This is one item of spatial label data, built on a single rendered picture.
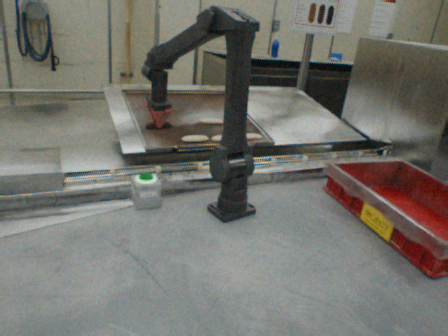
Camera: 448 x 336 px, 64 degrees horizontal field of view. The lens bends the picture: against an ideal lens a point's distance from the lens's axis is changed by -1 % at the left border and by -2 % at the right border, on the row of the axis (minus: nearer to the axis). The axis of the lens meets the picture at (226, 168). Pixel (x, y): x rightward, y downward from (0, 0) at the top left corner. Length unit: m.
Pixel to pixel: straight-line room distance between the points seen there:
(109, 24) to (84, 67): 0.59
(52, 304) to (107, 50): 4.20
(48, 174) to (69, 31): 3.80
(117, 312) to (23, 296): 0.18
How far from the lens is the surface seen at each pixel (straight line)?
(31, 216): 1.04
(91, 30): 4.76
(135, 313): 0.73
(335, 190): 1.22
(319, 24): 2.32
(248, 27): 0.93
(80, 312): 0.74
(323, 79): 3.49
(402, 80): 1.63
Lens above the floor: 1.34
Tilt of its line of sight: 23 degrees down
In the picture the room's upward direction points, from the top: 6 degrees clockwise
